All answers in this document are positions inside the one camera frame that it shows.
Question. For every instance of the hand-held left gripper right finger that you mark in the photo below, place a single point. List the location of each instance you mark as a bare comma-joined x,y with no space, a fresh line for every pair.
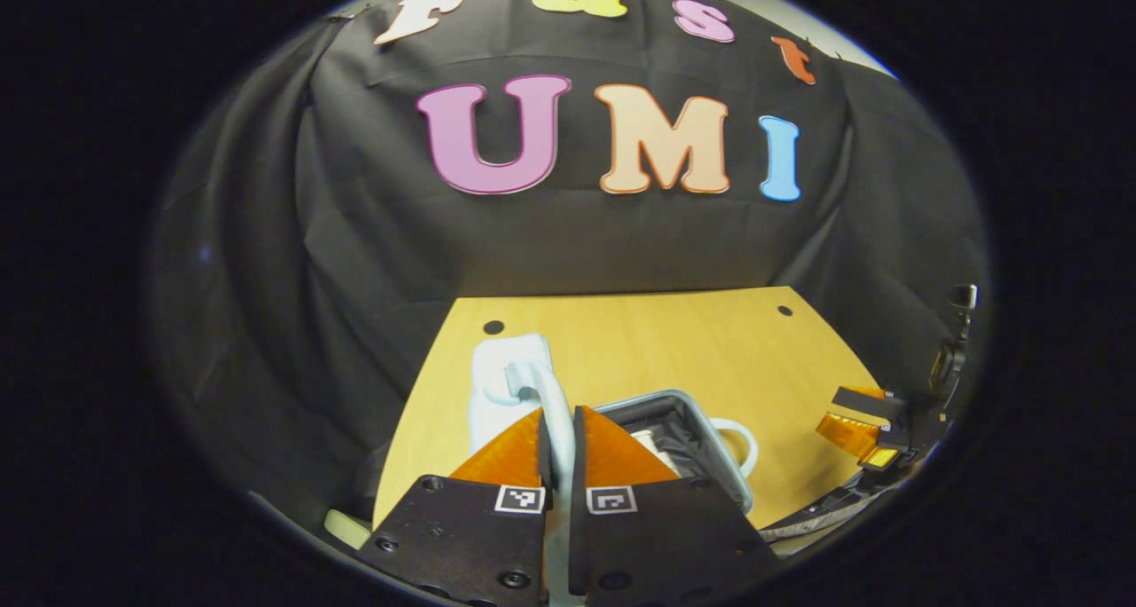
577,461

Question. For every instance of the black backdrop cloth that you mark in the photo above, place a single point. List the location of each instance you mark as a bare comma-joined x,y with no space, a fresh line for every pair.
621,243

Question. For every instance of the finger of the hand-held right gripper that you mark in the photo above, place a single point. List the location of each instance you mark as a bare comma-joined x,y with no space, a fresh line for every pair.
848,434

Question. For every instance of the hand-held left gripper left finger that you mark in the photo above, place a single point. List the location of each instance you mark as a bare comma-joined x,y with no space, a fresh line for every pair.
543,456

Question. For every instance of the pale green object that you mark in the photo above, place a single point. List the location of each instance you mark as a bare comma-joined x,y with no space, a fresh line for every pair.
346,527

